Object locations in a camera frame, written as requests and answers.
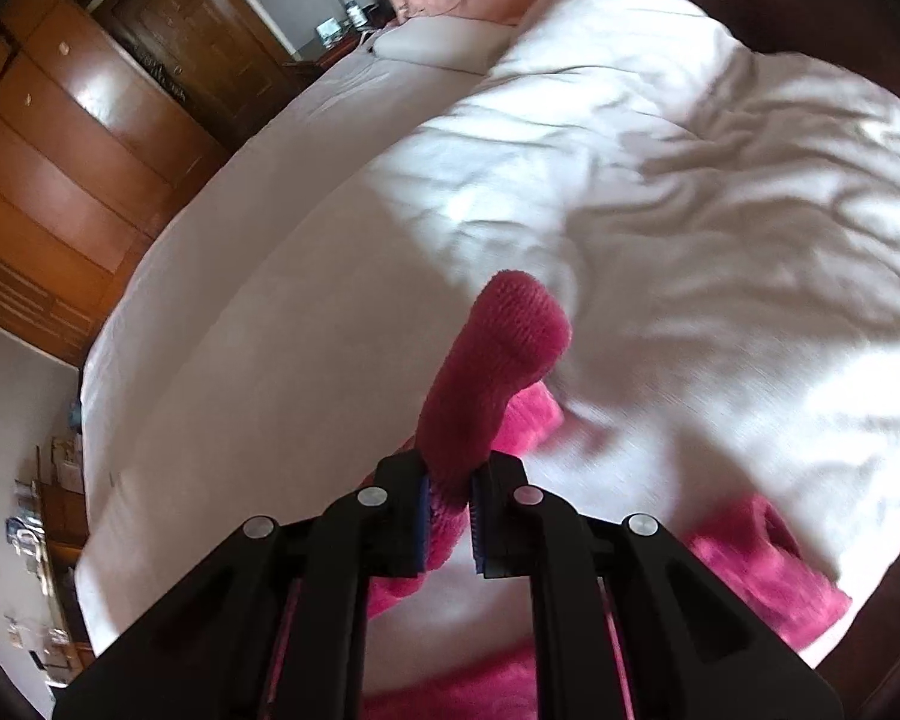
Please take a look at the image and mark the white pillow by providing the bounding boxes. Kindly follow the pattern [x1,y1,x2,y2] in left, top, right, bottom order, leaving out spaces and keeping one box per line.
[373,15,518,76]

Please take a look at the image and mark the wooden wardrobe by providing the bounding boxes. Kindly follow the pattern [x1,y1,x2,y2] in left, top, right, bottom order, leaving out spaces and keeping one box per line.
[0,0,233,368]

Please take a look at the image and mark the dark red fluffy blanket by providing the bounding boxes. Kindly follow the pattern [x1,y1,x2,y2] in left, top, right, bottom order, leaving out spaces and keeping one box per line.
[255,270,852,720]

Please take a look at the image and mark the white duvet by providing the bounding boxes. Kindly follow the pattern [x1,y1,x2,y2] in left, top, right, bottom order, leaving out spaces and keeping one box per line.
[75,0,900,698]

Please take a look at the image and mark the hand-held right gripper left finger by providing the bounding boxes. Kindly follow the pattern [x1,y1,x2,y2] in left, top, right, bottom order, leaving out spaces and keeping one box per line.
[51,454,430,720]

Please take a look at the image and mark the dark wooden door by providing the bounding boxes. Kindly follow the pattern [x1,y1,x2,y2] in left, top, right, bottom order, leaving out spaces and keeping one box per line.
[71,0,301,158]

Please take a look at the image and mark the cluttered wooden dresser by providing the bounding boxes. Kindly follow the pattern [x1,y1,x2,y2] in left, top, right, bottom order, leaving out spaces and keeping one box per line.
[0,397,98,691]

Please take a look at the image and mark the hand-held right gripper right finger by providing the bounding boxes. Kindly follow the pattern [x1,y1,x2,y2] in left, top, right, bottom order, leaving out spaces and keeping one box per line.
[471,452,845,720]

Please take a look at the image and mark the dark wooden nightstand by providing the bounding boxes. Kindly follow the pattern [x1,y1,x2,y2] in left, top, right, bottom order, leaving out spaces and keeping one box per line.
[281,34,365,83]

